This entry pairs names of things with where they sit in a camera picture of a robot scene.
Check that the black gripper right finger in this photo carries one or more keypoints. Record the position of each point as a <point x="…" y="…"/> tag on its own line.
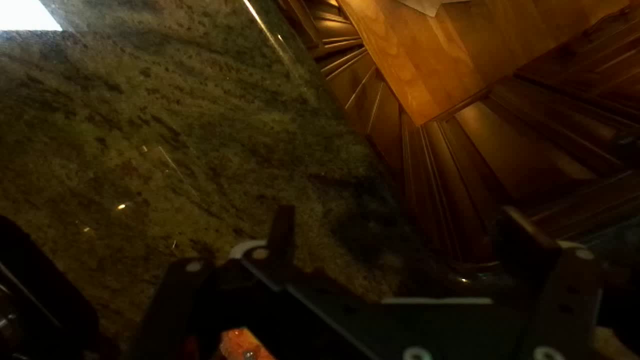
<point x="566" y="310"/>

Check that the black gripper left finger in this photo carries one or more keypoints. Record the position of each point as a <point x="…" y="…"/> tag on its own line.
<point x="167" y="331"/>

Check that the wooden lower kitchen cabinets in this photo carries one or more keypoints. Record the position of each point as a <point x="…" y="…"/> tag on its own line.
<point x="488" y="106"/>

